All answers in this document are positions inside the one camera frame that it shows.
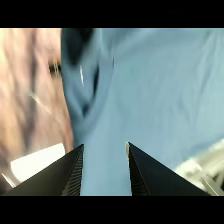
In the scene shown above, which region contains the blue T-shirt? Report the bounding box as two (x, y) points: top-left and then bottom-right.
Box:
(60, 27), (224, 197)

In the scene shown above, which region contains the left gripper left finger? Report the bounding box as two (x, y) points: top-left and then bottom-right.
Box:
(2, 143), (85, 197)

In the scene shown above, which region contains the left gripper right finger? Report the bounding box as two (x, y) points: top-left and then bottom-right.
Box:
(127, 141), (210, 197)

